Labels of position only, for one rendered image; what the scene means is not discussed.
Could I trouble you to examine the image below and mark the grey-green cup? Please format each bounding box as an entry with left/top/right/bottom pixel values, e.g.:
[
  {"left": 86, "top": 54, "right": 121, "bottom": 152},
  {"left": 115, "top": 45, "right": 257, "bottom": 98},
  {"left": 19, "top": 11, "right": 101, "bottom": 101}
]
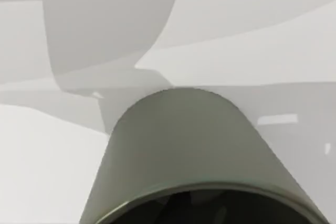
[{"left": 78, "top": 87, "right": 333, "bottom": 224}]

